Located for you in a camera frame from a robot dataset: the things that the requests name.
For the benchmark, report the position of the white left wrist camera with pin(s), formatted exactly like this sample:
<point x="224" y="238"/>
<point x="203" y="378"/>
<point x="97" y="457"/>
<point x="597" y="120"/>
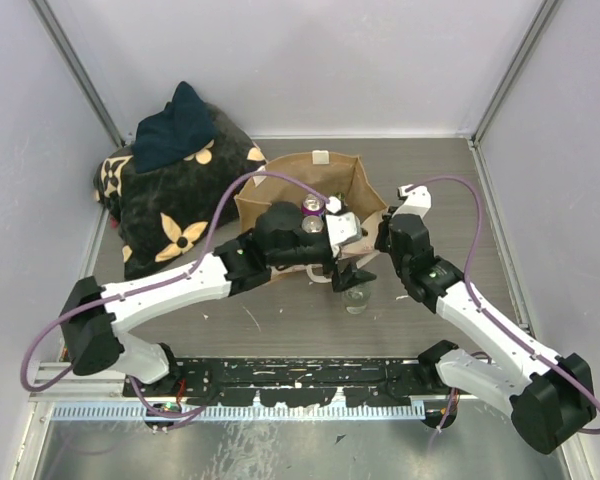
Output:
<point x="343" y="226"/>

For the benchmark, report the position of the grey slotted cable duct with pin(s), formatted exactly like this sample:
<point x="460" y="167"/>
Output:
<point x="134" y="411"/>

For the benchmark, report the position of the black floral cushion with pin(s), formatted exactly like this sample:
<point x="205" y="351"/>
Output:
<point x="163" y="214"/>

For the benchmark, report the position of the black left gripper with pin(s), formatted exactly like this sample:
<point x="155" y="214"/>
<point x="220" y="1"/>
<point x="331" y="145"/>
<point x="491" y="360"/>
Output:
<point x="349" y="278"/>

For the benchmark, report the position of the purple Fanta can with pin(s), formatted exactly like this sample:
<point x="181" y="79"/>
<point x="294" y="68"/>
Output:
<point x="313" y="205"/>

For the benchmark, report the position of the red Coke can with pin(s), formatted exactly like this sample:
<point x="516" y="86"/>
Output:
<point x="313" y="224"/>

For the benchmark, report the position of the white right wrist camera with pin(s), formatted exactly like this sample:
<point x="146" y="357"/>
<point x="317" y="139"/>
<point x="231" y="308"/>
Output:
<point x="414" y="200"/>

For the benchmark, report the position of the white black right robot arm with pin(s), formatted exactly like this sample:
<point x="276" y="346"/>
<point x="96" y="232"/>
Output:
<point x="548" y="397"/>

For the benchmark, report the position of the dark blue cloth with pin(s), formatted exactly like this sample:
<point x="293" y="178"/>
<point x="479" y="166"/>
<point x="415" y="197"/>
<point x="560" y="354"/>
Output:
<point x="182" y="128"/>

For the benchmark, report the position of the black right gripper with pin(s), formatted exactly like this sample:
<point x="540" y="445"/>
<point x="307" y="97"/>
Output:
<point x="381" y="239"/>

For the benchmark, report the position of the aluminium frame rail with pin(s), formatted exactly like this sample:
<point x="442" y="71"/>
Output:
<point x="102" y="386"/>

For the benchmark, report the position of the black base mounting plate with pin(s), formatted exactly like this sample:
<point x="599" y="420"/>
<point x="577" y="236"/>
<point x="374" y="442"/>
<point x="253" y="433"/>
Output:
<point x="299" y="382"/>

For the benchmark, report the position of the clear glass Chang bottle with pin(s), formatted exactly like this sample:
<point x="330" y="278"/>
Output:
<point x="356" y="299"/>

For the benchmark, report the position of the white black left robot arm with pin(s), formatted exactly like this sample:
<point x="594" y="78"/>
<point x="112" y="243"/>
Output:
<point x="98" y="319"/>

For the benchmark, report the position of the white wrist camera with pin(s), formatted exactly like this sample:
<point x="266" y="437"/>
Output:
<point x="414" y="200"/>
<point x="343" y="226"/>

